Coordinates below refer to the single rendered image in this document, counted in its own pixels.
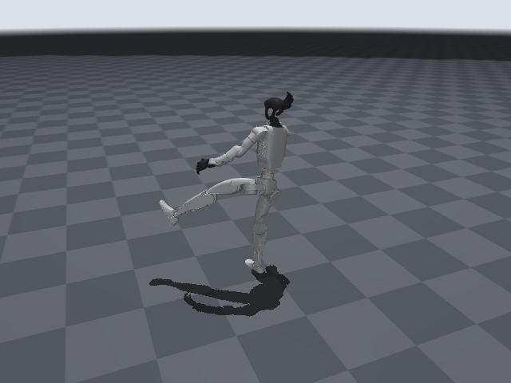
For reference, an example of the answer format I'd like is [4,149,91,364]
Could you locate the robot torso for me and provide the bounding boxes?
[255,122,287,195]

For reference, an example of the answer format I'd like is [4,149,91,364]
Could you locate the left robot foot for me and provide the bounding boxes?
[160,200,179,226]

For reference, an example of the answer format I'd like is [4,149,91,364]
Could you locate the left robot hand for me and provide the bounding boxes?
[196,158,215,175]

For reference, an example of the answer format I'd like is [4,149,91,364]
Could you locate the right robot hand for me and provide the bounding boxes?
[276,92,294,116]

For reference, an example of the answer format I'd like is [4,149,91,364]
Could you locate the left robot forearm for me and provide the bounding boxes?
[208,146,240,167]

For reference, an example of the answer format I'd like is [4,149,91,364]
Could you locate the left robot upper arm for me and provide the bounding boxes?
[235,127,268,158]

